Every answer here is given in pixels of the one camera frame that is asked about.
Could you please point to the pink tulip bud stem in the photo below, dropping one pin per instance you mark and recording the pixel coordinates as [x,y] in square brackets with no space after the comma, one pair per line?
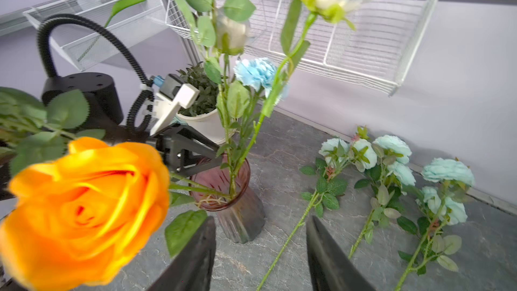
[121,0]

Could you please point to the white rose stem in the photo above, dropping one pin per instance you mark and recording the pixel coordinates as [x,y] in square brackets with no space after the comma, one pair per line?
[301,16]

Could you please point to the small blue carnation stem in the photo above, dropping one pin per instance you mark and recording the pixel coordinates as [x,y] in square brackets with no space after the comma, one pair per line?
[254,74]

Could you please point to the potted green plant white pot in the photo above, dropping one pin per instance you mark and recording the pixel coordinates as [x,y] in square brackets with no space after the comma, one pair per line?
[202,115]

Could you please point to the teal rose branch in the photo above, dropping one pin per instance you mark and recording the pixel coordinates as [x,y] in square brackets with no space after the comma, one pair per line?
[334,159]
[441,205]
[384,163]

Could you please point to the white wire wall basket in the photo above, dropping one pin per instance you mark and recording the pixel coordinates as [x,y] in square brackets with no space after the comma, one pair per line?
[373,47]

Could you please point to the orange rose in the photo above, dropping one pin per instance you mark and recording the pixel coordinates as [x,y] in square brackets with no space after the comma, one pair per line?
[81,218]

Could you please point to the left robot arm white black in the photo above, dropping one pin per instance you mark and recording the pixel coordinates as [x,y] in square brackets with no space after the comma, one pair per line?
[105,108]

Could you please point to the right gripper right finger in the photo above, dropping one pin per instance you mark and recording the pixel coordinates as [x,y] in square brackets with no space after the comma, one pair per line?
[330,269]

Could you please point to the dark ribbed glass vase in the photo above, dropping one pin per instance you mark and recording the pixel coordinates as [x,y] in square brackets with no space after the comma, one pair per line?
[243,218]

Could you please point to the teal rose branch remaining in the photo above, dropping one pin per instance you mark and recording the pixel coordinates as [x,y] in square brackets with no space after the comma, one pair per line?
[221,32]

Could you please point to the white mesh side basket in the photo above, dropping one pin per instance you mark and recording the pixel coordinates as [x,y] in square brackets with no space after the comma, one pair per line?
[84,48]

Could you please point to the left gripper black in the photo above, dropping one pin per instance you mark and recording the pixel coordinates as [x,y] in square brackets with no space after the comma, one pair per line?
[184,150]

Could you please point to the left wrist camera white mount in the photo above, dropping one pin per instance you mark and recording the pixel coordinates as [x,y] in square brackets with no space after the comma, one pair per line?
[173,94]

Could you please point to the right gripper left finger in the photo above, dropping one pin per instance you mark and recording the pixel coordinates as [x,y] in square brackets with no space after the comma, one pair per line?
[192,268]

